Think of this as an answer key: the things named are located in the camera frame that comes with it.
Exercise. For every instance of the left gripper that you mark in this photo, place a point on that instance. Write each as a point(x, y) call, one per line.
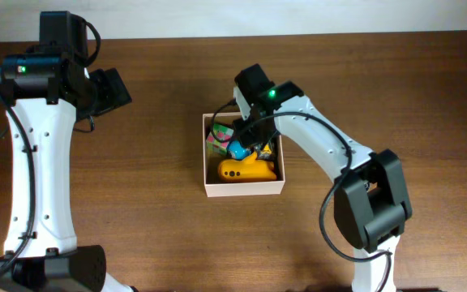
point(112, 90)

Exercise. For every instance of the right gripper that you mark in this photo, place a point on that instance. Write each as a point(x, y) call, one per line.
point(252, 132)

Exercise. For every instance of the blue ball with eyes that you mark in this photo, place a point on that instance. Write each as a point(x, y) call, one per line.
point(237, 151)

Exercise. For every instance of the red grey toy truck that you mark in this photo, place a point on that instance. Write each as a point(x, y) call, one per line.
point(265, 151)

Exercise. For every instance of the multicoloured puzzle cube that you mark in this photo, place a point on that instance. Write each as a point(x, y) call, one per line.
point(218, 138)

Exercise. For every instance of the orange toy animal figure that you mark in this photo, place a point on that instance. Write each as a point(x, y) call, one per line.
point(248, 170)

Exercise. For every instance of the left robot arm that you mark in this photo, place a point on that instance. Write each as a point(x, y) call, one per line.
point(45, 92)

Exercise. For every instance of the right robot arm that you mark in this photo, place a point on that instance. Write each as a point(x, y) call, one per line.
point(363, 215)

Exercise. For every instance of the open beige cardboard box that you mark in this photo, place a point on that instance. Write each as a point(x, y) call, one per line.
point(214, 187)

